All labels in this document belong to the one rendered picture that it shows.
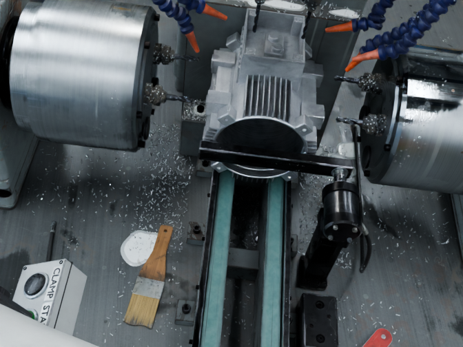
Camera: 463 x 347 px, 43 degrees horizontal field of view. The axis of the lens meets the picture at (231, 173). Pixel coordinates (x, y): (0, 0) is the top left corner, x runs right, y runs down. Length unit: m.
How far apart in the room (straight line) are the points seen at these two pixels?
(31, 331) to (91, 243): 0.94
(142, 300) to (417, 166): 0.51
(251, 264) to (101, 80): 0.41
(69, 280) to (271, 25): 0.55
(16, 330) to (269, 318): 0.77
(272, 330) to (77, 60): 0.50
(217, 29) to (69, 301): 0.54
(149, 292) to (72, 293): 0.29
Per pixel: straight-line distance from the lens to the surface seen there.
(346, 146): 1.33
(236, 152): 0.96
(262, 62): 0.96
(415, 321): 1.15
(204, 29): 1.08
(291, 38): 1.05
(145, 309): 1.05
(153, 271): 1.09
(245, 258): 1.07
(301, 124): 0.94
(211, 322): 0.93
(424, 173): 1.01
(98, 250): 1.12
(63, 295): 0.78
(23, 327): 0.20
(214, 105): 0.97
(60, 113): 0.96
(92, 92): 0.93
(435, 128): 0.98
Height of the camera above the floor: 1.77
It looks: 52 degrees down
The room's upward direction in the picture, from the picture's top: 10 degrees clockwise
